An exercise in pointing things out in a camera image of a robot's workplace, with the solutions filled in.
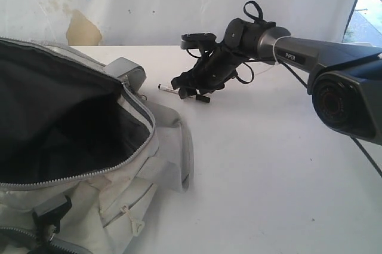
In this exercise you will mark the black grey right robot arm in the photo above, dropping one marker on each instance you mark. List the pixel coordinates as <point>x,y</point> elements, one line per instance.
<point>344,79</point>

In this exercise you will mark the black white marker pen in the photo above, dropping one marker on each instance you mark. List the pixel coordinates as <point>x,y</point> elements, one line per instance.
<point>184,93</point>

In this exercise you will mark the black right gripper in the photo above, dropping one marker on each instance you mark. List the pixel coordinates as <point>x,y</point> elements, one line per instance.
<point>205,84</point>

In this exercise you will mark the white backdrop curtain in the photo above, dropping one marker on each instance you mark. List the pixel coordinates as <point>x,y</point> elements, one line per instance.
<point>160,22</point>

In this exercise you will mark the white grey backpack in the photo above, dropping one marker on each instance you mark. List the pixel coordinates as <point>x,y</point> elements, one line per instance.
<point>82,151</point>

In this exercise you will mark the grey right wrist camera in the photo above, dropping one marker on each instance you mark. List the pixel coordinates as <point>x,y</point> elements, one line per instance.
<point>200,41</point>

